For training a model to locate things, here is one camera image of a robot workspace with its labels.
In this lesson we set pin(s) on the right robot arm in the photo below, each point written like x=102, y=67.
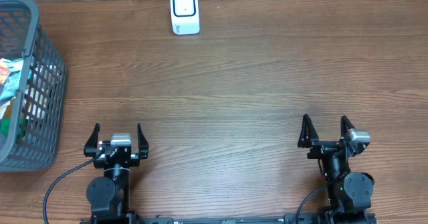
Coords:
x=349, y=193

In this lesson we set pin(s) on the orange small carton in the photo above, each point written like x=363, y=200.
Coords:
x=4, y=70

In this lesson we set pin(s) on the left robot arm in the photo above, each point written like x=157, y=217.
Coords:
x=109, y=195

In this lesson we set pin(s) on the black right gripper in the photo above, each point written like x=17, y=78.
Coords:
x=309, y=139

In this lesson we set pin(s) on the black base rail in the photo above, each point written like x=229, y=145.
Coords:
x=286, y=219

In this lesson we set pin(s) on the green lid jar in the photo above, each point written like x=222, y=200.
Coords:
x=5, y=124

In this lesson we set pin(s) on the light green wipes packet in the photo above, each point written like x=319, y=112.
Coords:
x=12, y=83

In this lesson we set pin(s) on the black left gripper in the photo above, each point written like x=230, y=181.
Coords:
x=134, y=159

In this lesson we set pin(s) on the grey plastic mesh basket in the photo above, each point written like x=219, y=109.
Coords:
x=39, y=101

